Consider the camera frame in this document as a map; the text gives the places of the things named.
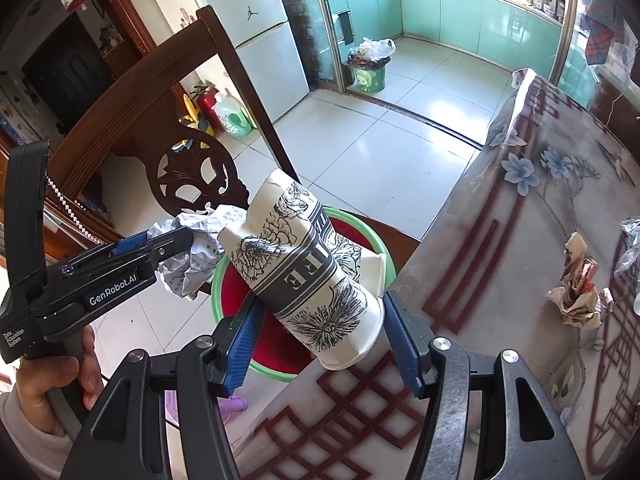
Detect wooden door frame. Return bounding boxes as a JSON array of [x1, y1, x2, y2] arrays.
[[75, 0, 159, 63]]

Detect green basin with red inside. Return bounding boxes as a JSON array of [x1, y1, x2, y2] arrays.
[[210, 205, 399, 386]]

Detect person's left hand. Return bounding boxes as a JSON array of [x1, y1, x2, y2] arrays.
[[4, 328, 106, 436]]

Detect white refrigerator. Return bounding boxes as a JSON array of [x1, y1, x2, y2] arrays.
[[177, 0, 312, 124]]

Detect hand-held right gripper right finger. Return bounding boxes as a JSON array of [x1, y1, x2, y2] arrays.
[[382, 290, 584, 480]]

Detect floral print paper cup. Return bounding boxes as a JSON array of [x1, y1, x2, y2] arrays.
[[217, 169, 389, 372]]

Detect green kitchen waste bin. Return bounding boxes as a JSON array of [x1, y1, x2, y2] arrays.
[[348, 55, 391, 94]]

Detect crushed clear plastic wrapper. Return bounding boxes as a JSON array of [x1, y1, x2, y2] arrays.
[[614, 217, 640, 277]]

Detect carved wooden chair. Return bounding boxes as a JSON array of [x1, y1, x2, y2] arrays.
[[44, 5, 422, 281]]

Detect white bead string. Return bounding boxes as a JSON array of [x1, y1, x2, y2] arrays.
[[46, 170, 109, 247]]

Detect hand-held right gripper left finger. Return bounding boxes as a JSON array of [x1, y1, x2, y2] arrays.
[[60, 295, 269, 480]]

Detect white printed paper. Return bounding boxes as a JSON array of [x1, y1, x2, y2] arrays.
[[147, 204, 249, 302]]

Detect glass sliding door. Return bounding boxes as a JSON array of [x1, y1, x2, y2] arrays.
[[549, 0, 640, 111], [277, 0, 352, 92]]

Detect purple plastic item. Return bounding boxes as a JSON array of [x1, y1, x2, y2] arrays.
[[165, 377, 249, 432]]

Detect red fire extinguisher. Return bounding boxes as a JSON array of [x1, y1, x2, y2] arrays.
[[196, 85, 221, 134]]

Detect yellow toy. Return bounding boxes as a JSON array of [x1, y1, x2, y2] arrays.
[[180, 92, 214, 150]]

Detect plaid cloth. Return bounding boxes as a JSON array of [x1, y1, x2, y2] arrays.
[[583, 0, 629, 66]]

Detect person's left forearm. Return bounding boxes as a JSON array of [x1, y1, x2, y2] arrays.
[[0, 375, 77, 480]]

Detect green detergent jug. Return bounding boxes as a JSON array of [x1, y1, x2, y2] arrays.
[[212, 88, 254, 137]]

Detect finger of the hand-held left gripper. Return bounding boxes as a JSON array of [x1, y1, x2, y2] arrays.
[[122, 230, 195, 283], [111, 224, 178, 259]]

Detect teal base cabinets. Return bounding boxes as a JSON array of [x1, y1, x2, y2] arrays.
[[325, 0, 577, 74]]

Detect white plastic bag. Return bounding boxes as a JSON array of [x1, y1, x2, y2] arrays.
[[357, 37, 397, 64]]

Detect crumpled pinkish paper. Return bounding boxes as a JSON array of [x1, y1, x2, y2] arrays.
[[547, 232, 616, 331]]

